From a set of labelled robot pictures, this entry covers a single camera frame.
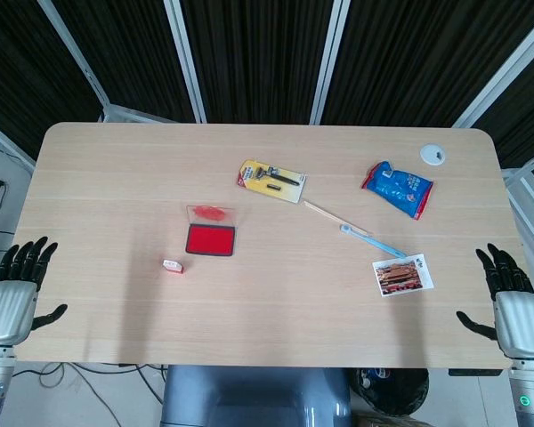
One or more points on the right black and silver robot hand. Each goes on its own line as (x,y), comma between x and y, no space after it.
(518,320)

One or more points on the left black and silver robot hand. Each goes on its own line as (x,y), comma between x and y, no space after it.
(9,307)

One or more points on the small white plastic block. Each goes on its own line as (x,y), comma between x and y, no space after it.
(174,267)

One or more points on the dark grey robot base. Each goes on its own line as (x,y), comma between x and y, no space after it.
(253,396)

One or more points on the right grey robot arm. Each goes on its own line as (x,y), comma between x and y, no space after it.
(531,396)

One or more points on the red ink pad case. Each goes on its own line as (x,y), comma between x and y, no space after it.
(210,239)

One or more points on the black desk control panel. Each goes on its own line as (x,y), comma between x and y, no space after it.
(474,372)

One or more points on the palace photo postcard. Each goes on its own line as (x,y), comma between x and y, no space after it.
(402,276)

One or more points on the black trash bin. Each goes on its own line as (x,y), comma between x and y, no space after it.
(394,393)

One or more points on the light blue toothbrush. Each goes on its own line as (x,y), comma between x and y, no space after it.
(374,243)

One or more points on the blue snack bag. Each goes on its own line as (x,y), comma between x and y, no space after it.
(398,187)

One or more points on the white round desk grommet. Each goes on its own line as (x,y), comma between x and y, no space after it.
(431,155)

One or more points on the wooden chopstick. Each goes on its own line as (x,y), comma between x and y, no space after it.
(329,215)

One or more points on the razor in yellow blister pack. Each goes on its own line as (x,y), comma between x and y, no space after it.
(271,180)

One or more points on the white partition frame post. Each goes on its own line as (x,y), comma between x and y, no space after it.
(329,62)
(75,62)
(503,71)
(4,140)
(187,62)
(527,178)

